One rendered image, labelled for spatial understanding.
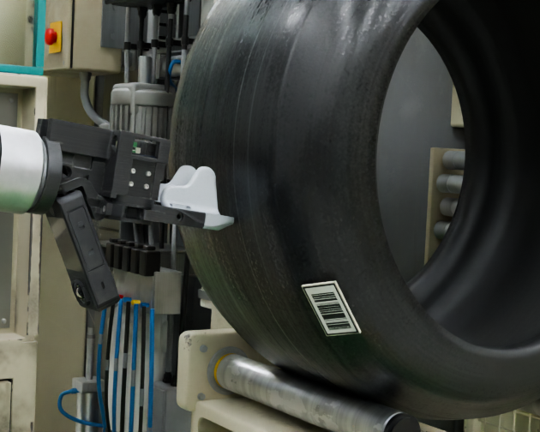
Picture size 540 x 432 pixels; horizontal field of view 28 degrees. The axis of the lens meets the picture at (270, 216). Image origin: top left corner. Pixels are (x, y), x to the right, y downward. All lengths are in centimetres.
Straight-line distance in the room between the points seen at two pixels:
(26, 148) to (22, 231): 63
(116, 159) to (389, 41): 28
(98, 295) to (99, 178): 11
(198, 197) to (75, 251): 13
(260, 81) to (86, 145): 18
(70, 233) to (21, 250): 61
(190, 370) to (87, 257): 39
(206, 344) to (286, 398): 17
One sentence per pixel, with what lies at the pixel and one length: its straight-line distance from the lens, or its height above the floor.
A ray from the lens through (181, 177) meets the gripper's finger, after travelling 107.
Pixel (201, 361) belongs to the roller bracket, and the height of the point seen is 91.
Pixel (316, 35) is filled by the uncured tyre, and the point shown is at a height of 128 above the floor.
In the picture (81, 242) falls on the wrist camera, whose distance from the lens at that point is 98.
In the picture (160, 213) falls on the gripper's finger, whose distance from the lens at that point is 99.
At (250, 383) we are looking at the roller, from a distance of 128.
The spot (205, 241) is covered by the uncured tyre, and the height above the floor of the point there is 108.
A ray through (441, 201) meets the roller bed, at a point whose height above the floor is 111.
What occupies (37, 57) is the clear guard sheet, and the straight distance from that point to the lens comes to 157.
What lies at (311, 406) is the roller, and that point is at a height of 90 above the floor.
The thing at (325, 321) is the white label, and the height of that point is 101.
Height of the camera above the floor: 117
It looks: 3 degrees down
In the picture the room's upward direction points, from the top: 3 degrees clockwise
